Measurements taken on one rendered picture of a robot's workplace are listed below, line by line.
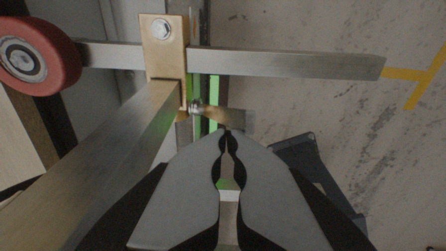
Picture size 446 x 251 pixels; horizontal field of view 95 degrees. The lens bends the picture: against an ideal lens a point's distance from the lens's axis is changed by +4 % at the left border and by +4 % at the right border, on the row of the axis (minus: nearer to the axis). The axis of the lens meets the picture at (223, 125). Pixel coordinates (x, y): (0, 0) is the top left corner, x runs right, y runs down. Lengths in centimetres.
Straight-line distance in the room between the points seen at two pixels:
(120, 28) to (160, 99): 37
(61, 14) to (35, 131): 20
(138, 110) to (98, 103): 34
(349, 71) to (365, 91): 113
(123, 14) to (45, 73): 29
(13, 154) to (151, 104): 25
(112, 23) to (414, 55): 141
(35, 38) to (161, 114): 15
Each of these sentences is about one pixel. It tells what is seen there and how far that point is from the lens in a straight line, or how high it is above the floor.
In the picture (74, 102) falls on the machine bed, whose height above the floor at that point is 78.
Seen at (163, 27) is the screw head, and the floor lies 88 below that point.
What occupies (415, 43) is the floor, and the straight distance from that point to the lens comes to 149.
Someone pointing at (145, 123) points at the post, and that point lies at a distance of 16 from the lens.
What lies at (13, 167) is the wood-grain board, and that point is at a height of 90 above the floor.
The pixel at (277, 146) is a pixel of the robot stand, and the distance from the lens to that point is 139.
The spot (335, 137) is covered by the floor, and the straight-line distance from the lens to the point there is 151.
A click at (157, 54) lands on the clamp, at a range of 27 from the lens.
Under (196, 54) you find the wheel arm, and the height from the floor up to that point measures 86.
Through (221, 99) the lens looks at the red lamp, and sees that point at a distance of 45.
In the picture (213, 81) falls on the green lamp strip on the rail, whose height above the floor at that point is 70.
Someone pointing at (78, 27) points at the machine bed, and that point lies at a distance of 50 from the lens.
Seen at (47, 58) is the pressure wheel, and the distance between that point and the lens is 28.
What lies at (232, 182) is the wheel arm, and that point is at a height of 83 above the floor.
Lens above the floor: 112
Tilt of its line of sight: 61 degrees down
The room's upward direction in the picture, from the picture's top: 179 degrees counter-clockwise
